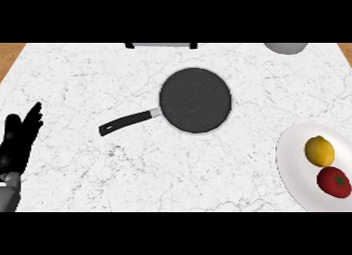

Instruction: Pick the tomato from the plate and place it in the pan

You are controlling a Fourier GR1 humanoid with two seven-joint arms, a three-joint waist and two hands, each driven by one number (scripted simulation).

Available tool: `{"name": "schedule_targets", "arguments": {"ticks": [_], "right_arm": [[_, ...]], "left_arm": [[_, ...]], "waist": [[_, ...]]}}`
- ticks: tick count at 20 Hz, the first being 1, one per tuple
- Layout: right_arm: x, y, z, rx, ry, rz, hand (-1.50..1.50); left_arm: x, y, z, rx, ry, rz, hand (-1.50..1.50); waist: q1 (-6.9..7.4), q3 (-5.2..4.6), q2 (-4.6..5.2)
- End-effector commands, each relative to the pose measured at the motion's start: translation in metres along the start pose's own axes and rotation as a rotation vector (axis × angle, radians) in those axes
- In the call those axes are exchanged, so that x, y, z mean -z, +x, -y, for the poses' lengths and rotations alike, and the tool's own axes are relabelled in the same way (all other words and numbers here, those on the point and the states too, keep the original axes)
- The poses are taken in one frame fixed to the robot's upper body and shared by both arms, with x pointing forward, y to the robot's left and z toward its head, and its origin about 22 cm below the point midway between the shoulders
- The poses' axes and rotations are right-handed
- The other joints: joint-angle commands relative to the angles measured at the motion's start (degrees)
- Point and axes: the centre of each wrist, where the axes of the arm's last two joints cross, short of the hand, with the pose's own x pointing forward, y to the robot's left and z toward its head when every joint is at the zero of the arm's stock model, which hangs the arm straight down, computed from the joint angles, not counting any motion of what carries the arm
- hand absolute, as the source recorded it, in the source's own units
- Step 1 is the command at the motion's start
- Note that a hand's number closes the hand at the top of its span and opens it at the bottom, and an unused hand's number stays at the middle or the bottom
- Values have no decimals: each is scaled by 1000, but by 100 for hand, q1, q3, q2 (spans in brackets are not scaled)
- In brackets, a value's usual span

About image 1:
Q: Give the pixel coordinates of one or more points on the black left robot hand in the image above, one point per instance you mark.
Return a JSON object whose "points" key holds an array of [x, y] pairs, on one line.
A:
{"points": [[13, 146]]}

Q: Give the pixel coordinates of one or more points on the white plate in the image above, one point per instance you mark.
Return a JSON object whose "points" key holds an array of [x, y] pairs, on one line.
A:
{"points": [[296, 166]]}

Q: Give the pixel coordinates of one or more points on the black frying pan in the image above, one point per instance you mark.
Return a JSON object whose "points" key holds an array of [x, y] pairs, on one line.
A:
{"points": [[195, 99]]}

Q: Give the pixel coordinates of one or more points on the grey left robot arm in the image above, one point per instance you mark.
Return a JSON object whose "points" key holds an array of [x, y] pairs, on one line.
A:
{"points": [[2, 197]]}

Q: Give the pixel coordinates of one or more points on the yellow lemon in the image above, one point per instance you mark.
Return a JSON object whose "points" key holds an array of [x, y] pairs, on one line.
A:
{"points": [[318, 151]]}

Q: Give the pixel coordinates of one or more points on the red tomato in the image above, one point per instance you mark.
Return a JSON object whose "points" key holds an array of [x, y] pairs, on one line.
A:
{"points": [[334, 182]]}

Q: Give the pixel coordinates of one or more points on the grey round bowl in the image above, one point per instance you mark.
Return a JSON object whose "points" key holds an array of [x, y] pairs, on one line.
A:
{"points": [[284, 47]]}

